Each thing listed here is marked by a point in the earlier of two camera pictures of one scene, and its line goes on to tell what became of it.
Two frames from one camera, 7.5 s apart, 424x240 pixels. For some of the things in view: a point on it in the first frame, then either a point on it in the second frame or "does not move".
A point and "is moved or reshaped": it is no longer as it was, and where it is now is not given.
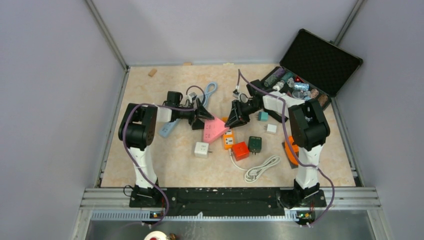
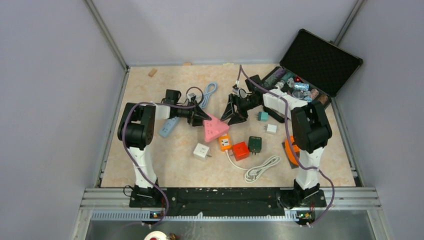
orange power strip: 228,139 is moved or reshaped
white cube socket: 201,150 does not move
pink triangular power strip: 213,128 does not move
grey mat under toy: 292,165 does not move
